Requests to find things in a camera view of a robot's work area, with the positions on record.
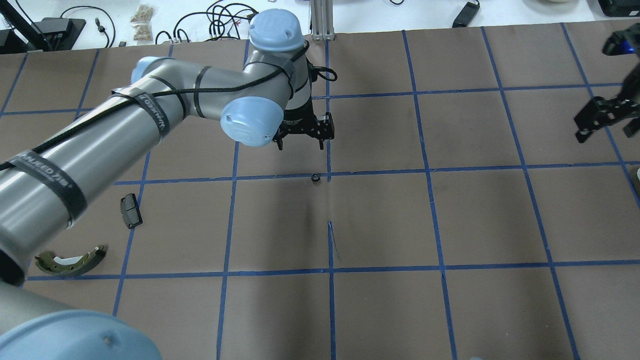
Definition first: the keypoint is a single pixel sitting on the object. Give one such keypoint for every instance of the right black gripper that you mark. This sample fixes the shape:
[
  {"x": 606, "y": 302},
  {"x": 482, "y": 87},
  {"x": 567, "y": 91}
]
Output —
[{"x": 604, "y": 111}]

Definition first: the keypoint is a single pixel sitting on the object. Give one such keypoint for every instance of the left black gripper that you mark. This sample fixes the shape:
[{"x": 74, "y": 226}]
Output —
[{"x": 299, "y": 125}]

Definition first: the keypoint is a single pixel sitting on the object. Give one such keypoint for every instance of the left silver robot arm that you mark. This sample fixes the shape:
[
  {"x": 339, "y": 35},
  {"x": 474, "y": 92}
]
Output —
[{"x": 47, "y": 189}]

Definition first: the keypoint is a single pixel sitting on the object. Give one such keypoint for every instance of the black power adapter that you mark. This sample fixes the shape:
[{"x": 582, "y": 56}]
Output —
[{"x": 467, "y": 14}]

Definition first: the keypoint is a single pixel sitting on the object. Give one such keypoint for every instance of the black brake pad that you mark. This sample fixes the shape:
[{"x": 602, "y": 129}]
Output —
[{"x": 130, "y": 211}]

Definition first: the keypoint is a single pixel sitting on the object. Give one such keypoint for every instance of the green brake shoe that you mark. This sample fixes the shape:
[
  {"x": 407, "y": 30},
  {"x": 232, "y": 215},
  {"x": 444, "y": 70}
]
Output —
[{"x": 69, "y": 267}]

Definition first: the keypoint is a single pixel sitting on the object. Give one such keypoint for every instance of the aluminium frame post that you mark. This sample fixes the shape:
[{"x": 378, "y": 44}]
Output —
[{"x": 322, "y": 20}]

